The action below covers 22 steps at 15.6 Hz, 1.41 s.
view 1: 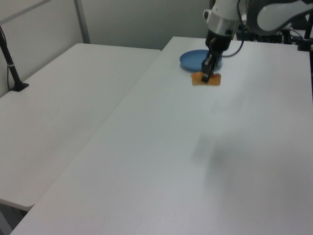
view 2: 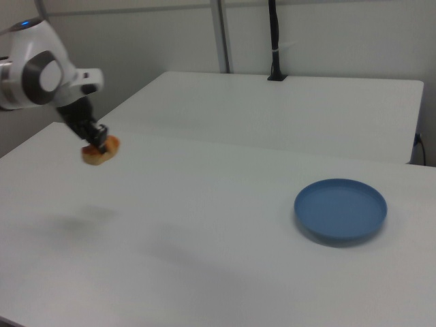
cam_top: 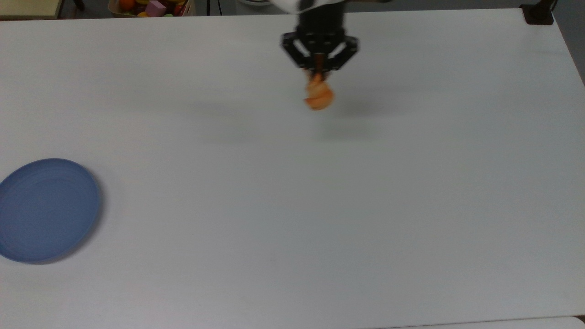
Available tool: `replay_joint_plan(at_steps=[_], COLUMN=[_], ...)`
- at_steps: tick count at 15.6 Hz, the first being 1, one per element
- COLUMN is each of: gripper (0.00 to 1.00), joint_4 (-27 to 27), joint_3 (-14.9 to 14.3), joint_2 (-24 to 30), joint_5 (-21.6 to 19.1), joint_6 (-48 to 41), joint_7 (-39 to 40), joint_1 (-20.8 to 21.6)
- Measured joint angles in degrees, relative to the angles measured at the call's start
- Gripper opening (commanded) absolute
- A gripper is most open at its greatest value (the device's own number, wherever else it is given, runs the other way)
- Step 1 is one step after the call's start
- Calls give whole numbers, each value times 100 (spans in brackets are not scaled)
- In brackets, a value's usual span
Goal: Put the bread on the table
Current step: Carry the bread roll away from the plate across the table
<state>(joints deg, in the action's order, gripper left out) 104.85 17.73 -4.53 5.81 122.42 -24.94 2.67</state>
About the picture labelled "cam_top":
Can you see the pink toy block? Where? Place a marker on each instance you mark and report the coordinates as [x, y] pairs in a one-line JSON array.
[[156, 8]]

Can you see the blue round plate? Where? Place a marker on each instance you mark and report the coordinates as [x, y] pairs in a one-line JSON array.
[[45, 210]]

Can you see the cardboard box of toys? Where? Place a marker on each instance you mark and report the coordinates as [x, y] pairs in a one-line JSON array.
[[119, 11]]

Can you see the orange glazed bread loaf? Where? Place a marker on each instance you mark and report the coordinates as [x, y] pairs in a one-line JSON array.
[[319, 95]]

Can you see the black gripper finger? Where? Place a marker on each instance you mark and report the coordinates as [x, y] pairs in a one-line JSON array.
[[316, 64], [323, 64]]

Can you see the black table clamp mount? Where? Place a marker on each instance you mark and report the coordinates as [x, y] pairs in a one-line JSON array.
[[538, 13]]

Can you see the light wooden furniture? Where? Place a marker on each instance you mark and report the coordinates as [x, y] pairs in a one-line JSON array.
[[27, 8]]

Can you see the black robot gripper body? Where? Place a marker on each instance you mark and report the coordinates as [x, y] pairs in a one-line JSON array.
[[320, 39]]

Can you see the orange toy fruit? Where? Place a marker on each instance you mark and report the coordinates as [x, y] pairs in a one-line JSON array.
[[127, 4]]

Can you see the red toy fruit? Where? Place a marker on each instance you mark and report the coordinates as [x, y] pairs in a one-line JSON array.
[[179, 9]]

